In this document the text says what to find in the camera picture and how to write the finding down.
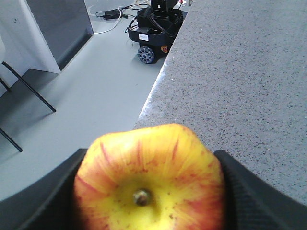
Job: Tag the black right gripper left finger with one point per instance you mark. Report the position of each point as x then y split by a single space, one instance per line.
45 204

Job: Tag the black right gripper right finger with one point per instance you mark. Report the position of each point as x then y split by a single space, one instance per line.
252 204

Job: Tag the red yellow apple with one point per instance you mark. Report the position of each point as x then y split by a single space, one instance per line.
154 178

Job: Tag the grey stone kitchen counter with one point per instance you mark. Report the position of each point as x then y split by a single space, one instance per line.
237 76

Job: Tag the dark grey leaning panel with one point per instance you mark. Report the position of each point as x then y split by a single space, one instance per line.
65 25

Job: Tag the black power adapter brick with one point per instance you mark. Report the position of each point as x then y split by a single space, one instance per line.
112 14

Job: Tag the black wheeled mobile robot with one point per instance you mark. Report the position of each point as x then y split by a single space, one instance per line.
155 29

